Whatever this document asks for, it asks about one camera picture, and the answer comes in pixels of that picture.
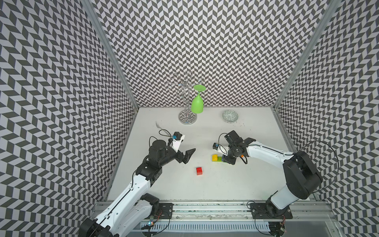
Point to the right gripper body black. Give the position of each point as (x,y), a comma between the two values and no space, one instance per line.
(232,154)

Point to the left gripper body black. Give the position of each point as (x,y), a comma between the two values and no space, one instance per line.
(170,155)

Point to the yellow lego brick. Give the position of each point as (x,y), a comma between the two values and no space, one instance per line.
(215,158)

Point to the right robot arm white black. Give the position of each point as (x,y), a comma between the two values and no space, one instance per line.
(301,174)

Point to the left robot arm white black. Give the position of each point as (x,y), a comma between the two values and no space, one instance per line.
(135,204)

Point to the red lego brick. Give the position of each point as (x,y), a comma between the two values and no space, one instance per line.
(199,171)

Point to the patterned ceramic bowl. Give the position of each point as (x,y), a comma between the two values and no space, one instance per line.
(230,116)

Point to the chrome glass holder stand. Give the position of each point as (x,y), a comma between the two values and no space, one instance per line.
(185,86)

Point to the green plastic wine glass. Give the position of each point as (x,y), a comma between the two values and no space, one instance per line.
(197,105)

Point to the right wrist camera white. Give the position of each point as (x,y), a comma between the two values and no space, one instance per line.
(220,149)

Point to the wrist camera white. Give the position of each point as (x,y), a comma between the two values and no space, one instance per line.
(177,139)
(220,149)

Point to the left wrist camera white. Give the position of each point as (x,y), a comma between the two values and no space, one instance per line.
(177,139)

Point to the aluminium front rail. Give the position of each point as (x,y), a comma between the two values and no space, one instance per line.
(237,210)

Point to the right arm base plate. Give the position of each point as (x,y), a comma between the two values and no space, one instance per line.
(268,211)

